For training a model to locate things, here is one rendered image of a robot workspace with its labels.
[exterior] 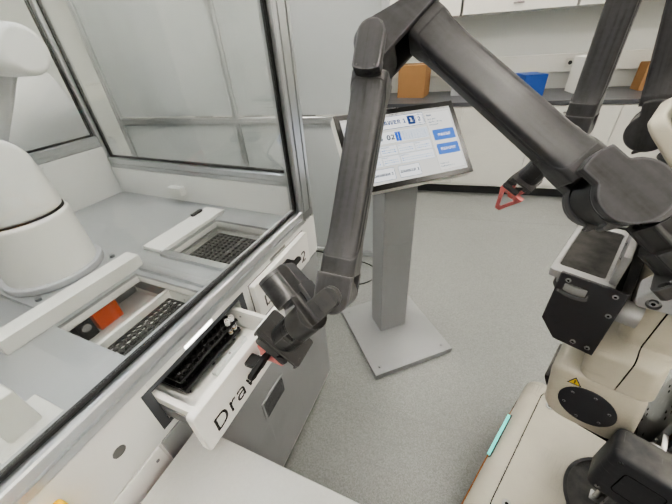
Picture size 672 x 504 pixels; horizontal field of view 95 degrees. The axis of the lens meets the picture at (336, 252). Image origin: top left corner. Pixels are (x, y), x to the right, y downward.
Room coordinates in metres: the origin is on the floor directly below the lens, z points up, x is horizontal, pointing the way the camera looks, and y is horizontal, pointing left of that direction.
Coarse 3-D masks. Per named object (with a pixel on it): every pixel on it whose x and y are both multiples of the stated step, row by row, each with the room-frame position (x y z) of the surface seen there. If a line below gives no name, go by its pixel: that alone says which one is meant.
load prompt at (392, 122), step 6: (408, 114) 1.29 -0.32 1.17; (414, 114) 1.30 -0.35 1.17; (420, 114) 1.30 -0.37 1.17; (390, 120) 1.26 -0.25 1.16; (396, 120) 1.27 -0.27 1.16; (402, 120) 1.27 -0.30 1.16; (408, 120) 1.28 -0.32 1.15; (414, 120) 1.28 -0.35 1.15; (420, 120) 1.29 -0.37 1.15; (384, 126) 1.24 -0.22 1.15; (390, 126) 1.24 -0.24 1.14; (396, 126) 1.25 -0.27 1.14; (402, 126) 1.25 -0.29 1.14; (408, 126) 1.26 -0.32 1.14
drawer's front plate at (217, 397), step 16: (256, 336) 0.44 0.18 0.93; (240, 352) 0.40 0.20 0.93; (256, 352) 0.42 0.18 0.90; (224, 368) 0.37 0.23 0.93; (240, 368) 0.38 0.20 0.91; (224, 384) 0.34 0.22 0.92; (240, 384) 0.37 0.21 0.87; (256, 384) 0.40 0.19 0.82; (208, 400) 0.31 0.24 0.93; (224, 400) 0.33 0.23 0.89; (240, 400) 0.35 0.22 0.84; (192, 416) 0.28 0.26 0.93; (208, 416) 0.29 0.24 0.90; (224, 416) 0.32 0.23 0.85; (208, 432) 0.28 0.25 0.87; (224, 432) 0.30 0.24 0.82; (208, 448) 0.27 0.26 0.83
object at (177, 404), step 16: (240, 320) 0.55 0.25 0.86; (256, 320) 0.53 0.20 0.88; (240, 336) 0.52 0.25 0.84; (224, 352) 0.48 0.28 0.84; (208, 368) 0.44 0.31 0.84; (160, 384) 0.41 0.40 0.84; (208, 384) 0.40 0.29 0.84; (160, 400) 0.34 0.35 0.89; (176, 400) 0.33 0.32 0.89; (192, 400) 0.36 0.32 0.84; (176, 416) 0.32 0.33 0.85
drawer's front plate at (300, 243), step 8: (304, 232) 0.85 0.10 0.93; (296, 240) 0.81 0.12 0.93; (304, 240) 0.84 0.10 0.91; (288, 248) 0.77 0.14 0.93; (296, 248) 0.79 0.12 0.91; (304, 248) 0.84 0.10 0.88; (280, 256) 0.73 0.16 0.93; (288, 256) 0.75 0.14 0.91; (296, 256) 0.79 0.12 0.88; (304, 256) 0.83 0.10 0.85; (272, 264) 0.69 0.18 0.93; (280, 264) 0.71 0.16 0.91; (304, 264) 0.82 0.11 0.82; (264, 272) 0.66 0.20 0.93; (256, 280) 0.63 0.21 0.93; (256, 288) 0.60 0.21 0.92; (256, 296) 0.60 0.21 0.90; (264, 296) 0.62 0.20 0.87; (256, 304) 0.60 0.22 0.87; (264, 304) 0.62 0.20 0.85; (272, 304) 0.64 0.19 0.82; (256, 312) 0.60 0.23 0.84; (264, 312) 0.61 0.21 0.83
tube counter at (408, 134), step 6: (426, 126) 1.28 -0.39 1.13; (390, 132) 1.23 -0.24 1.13; (396, 132) 1.23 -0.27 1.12; (402, 132) 1.24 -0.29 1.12; (408, 132) 1.24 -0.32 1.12; (414, 132) 1.25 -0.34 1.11; (420, 132) 1.25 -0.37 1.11; (426, 132) 1.26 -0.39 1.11; (390, 138) 1.21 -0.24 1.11; (396, 138) 1.21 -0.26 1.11; (402, 138) 1.22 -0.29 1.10; (408, 138) 1.23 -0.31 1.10; (414, 138) 1.23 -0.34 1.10
